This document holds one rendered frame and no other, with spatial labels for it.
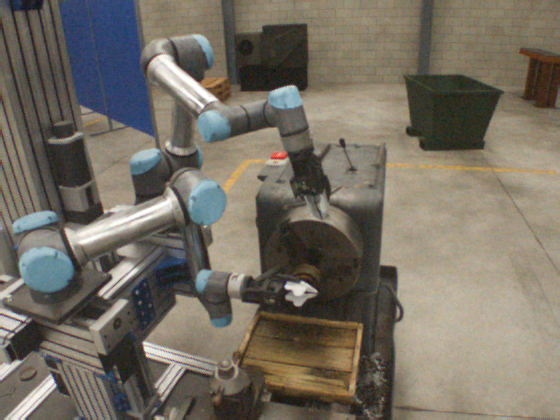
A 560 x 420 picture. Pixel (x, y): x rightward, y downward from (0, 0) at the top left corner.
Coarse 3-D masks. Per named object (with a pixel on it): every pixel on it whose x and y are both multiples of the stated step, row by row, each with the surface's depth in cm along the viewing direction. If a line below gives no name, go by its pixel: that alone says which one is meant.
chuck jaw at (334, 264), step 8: (320, 264) 131; (328, 264) 131; (336, 264) 130; (344, 264) 129; (352, 264) 130; (320, 272) 128; (328, 272) 129; (336, 272) 129; (344, 272) 130; (352, 272) 130
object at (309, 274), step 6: (294, 270) 129; (300, 270) 126; (306, 270) 125; (312, 270) 126; (294, 276) 126; (300, 276) 124; (306, 276) 123; (312, 276) 124; (318, 276) 127; (306, 282) 123; (312, 282) 123; (318, 282) 126
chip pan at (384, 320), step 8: (384, 280) 215; (392, 280) 215; (384, 288) 209; (384, 296) 204; (376, 304) 199; (384, 304) 198; (392, 304) 198; (376, 312) 193; (384, 312) 193; (384, 320) 188; (384, 328) 183; (376, 336) 179; (384, 336) 179; (376, 344) 175; (384, 344) 175; (376, 352) 171; (384, 352) 170; (384, 360) 167
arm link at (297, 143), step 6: (306, 132) 102; (312, 132) 103; (282, 138) 103; (288, 138) 102; (294, 138) 101; (300, 138) 101; (306, 138) 102; (312, 138) 105; (288, 144) 103; (294, 144) 102; (300, 144) 102; (306, 144) 102; (288, 150) 104; (294, 150) 103; (300, 150) 103
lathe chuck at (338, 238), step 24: (288, 216) 137; (312, 216) 131; (336, 216) 134; (312, 240) 133; (336, 240) 130; (360, 240) 137; (288, 264) 139; (312, 264) 144; (360, 264) 135; (336, 288) 139
